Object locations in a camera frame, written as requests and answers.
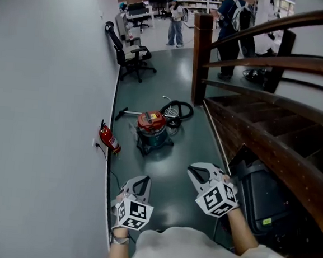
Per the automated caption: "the white power cable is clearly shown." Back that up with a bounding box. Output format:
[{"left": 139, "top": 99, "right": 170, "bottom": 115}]
[{"left": 159, "top": 95, "right": 182, "bottom": 136}]

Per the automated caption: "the person's white shirt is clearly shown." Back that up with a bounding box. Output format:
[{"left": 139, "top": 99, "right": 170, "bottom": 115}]
[{"left": 126, "top": 221, "right": 309, "bottom": 258}]

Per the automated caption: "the red vacuum cleaner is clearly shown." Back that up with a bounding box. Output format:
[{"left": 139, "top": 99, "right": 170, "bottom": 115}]
[{"left": 125, "top": 108, "right": 177, "bottom": 160}]

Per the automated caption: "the red fire extinguisher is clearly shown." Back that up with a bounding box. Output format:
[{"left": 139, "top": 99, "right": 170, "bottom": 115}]
[{"left": 97, "top": 119, "right": 124, "bottom": 154}]

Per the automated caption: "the grey cabinet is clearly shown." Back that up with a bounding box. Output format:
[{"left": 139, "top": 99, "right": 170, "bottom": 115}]
[{"left": 113, "top": 11, "right": 130, "bottom": 41}]

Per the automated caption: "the black mesh office chair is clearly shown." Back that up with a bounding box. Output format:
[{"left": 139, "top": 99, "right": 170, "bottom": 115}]
[{"left": 100, "top": 21, "right": 161, "bottom": 85}]

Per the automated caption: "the black vacuum hose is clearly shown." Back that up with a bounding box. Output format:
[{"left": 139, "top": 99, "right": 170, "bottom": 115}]
[{"left": 157, "top": 98, "right": 195, "bottom": 130}]

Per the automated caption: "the white office desk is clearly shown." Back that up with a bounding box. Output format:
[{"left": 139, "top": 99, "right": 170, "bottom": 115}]
[{"left": 125, "top": 0, "right": 157, "bottom": 27}]

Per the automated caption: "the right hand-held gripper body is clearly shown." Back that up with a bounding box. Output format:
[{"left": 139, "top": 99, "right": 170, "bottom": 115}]
[{"left": 194, "top": 167, "right": 243, "bottom": 219}]

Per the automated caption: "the metal vacuum wand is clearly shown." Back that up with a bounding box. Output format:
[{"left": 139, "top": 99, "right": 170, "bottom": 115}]
[{"left": 114, "top": 106, "right": 144, "bottom": 124}]

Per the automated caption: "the person's right forearm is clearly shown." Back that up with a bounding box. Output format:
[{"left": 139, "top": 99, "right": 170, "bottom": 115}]
[{"left": 222, "top": 205, "right": 262, "bottom": 258}]

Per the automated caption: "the braided wristband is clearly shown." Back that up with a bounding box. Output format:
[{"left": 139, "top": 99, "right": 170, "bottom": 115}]
[{"left": 109, "top": 233, "right": 131, "bottom": 246}]

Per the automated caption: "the small grey table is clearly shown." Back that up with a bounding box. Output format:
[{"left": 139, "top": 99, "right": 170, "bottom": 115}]
[{"left": 128, "top": 36, "right": 142, "bottom": 48}]

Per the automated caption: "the black plug cable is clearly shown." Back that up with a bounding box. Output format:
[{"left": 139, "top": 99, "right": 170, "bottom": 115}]
[{"left": 91, "top": 142, "right": 127, "bottom": 190}]

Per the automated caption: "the black desk chair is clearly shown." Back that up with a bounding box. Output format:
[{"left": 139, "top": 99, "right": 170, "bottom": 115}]
[{"left": 132, "top": 17, "right": 151, "bottom": 35}]

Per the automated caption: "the person's left forearm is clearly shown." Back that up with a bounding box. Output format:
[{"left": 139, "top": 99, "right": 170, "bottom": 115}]
[{"left": 105, "top": 227, "right": 132, "bottom": 258}]

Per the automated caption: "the black computer monitor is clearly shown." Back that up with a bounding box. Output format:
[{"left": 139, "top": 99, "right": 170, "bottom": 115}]
[{"left": 128, "top": 1, "right": 147, "bottom": 12}]

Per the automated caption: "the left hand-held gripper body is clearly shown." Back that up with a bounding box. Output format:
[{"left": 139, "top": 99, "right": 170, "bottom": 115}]
[{"left": 109, "top": 187, "right": 156, "bottom": 234}]

